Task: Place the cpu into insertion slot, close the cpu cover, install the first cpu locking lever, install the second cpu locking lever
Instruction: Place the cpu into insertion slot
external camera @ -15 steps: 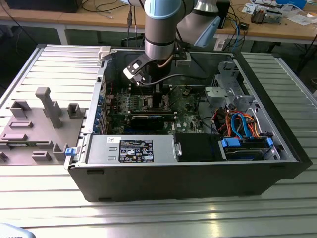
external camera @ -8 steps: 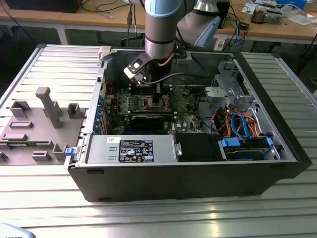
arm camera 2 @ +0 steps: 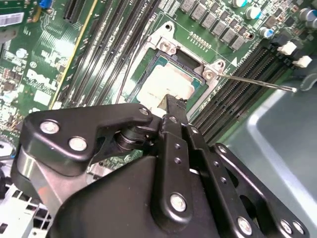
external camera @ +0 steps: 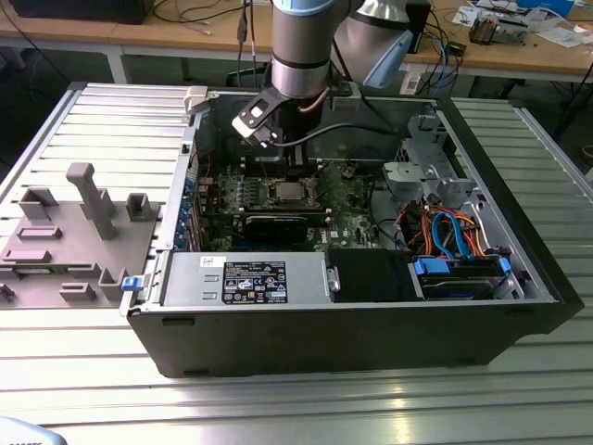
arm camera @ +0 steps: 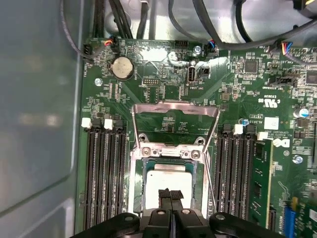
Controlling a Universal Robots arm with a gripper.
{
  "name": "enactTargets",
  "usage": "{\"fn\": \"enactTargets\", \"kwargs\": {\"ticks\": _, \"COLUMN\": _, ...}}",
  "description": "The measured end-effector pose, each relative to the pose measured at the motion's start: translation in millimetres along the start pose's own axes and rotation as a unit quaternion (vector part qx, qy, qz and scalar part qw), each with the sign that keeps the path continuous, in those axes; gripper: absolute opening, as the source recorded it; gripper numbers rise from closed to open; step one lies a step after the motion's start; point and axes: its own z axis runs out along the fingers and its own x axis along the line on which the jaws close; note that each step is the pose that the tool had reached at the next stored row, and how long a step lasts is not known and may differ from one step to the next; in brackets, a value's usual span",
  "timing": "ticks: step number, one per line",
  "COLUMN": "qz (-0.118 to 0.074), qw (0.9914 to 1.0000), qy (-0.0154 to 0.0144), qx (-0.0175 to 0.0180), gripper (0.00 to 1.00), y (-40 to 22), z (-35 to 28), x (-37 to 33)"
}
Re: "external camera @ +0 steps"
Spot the small white device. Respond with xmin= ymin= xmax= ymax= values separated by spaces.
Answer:
xmin=399 ymin=72 xmax=422 ymax=97

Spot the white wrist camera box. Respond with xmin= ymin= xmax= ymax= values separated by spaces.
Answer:
xmin=231 ymin=90 xmax=283 ymax=148

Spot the blue cardboard box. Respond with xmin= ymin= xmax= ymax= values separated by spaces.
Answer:
xmin=516 ymin=0 xmax=576 ymax=15

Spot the black camera cable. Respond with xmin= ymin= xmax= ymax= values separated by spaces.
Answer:
xmin=272 ymin=122 xmax=395 ymax=147

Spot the green motherboard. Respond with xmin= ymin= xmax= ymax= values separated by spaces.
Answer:
xmin=196 ymin=159 xmax=405 ymax=254

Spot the black plastic shroud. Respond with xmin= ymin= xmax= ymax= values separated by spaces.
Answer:
xmin=326 ymin=248 xmax=414 ymax=303

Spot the large black box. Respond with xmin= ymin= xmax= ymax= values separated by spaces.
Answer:
xmin=8 ymin=0 xmax=150 ymax=26

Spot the black graphics card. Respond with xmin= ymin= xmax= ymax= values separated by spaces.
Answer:
xmin=243 ymin=213 xmax=309 ymax=246

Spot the silver metal drive cage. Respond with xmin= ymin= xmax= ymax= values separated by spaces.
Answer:
xmin=382 ymin=113 xmax=481 ymax=208

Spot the grey parts rack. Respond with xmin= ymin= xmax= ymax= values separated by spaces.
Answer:
xmin=0 ymin=161 xmax=164 ymax=310

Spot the copper CPU cooler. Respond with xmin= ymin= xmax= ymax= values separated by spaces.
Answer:
xmin=468 ymin=12 xmax=500 ymax=46

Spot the hard disk in blue carrier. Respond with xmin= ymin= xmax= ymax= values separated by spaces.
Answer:
xmin=410 ymin=256 xmax=512 ymax=301

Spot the pale blue teach pendant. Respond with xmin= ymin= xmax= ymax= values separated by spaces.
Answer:
xmin=361 ymin=30 xmax=414 ymax=89

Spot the grey power supply unit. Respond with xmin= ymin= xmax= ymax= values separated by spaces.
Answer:
xmin=159 ymin=252 xmax=333 ymax=307

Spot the grey plastic case latch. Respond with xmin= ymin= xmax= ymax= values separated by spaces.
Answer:
xmin=183 ymin=85 xmax=210 ymax=117

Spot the black PC case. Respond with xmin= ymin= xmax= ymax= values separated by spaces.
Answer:
xmin=119 ymin=85 xmax=586 ymax=380

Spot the CPU socket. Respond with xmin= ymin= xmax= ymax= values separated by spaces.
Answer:
xmin=264 ymin=175 xmax=326 ymax=209

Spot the white rounded device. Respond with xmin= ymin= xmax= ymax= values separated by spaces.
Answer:
xmin=0 ymin=415 xmax=65 ymax=445

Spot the red wire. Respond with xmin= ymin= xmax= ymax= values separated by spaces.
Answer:
xmin=398 ymin=206 xmax=435 ymax=249

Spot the blue wire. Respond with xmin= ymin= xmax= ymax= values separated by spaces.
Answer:
xmin=429 ymin=210 xmax=473 ymax=261

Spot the white paper sheet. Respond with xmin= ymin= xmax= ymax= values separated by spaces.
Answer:
xmin=452 ymin=3 xmax=486 ymax=27
xmin=539 ymin=25 xmax=593 ymax=48

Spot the orange wire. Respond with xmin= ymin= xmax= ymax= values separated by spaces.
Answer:
xmin=454 ymin=211 xmax=488 ymax=259

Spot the grey metal box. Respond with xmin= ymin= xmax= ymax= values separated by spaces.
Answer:
xmin=498 ymin=17 xmax=530 ymax=46

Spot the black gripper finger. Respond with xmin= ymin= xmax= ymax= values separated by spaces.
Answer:
xmin=285 ymin=138 xmax=308 ymax=183

